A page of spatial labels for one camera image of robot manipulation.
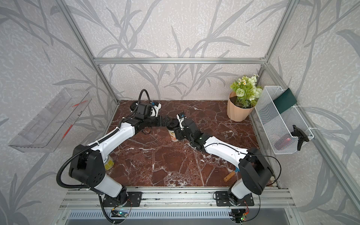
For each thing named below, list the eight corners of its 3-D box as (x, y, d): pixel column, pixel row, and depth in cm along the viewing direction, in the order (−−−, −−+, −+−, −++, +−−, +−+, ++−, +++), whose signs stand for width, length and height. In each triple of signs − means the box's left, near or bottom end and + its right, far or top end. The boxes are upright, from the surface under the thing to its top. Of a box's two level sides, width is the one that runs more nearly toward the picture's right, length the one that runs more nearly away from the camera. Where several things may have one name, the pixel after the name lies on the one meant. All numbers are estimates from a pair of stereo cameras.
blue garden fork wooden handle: (224, 182, 81) (225, 181, 79) (221, 178, 83) (222, 176, 81) (239, 171, 85) (240, 170, 83) (235, 167, 87) (236, 166, 85)
